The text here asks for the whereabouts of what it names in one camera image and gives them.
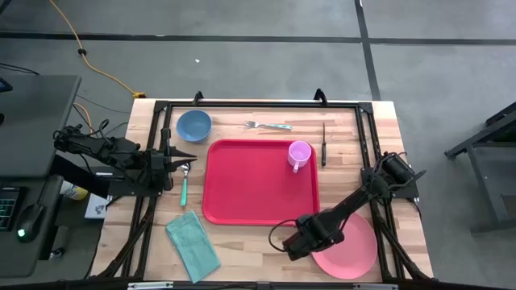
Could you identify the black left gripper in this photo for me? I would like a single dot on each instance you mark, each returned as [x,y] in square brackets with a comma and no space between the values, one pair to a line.
[160,169]

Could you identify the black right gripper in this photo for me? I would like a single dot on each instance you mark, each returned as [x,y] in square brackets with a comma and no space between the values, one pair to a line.
[306,241]

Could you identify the blue plastic bowl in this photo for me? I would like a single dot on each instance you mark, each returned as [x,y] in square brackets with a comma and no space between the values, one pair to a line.
[194,125]

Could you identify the pink plastic plate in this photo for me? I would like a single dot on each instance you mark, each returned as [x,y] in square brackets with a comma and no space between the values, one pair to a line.
[354,253]

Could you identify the teal cloth napkin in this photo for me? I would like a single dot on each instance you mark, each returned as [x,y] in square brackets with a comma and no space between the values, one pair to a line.
[193,245]

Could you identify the pink plastic mug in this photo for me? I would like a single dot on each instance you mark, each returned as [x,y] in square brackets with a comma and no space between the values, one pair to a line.
[299,153]

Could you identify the yellow object under arm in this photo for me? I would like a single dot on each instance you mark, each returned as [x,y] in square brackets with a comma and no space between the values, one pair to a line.
[76,192]

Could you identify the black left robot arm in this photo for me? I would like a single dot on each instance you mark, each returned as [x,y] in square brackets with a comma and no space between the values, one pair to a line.
[105,151]

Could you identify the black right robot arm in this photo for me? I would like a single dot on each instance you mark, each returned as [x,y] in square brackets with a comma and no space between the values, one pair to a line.
[356,199]

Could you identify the red plastic tray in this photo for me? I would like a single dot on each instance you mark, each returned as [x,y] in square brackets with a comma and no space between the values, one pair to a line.
[250,185]

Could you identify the white printed box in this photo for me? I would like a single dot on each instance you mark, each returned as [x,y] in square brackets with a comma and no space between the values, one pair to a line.
[96,207]

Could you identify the grey side desk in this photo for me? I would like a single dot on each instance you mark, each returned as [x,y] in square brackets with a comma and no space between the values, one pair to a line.
[32,129]

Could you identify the black computer mouse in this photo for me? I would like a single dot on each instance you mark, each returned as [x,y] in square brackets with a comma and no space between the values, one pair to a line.
[29,223]

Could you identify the black backlit keyboard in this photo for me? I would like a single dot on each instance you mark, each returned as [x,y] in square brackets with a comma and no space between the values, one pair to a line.
[7,209]

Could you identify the dark metal stand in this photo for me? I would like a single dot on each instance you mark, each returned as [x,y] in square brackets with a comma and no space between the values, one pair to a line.
[489,161]

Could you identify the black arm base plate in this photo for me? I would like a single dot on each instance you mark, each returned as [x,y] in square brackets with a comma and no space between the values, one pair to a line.
[405,189]
[121,189]

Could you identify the black aluminium table frame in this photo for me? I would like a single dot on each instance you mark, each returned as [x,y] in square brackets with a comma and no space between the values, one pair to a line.
[262,104]

